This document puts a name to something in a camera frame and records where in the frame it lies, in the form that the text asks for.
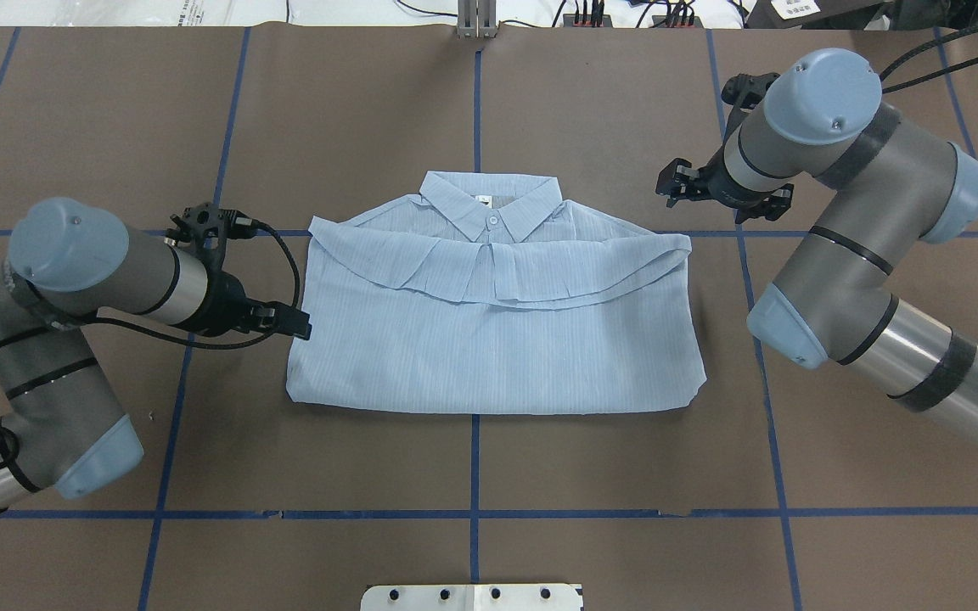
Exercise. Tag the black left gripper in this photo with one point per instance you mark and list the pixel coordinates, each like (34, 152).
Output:
(223, 311)

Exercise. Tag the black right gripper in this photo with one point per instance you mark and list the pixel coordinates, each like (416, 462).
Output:
(715, 181)

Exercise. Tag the light blue button-up shirt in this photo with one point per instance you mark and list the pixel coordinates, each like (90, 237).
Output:
(495, 294)

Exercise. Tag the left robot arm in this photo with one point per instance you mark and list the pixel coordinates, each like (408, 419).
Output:
(70, 265)

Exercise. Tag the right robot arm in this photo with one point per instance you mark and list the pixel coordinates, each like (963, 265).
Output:
(894, 184)

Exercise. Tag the aluminium frame post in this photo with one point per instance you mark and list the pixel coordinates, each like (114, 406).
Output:
(477, 19)

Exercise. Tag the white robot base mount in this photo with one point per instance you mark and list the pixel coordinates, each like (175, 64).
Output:
(500, 596)

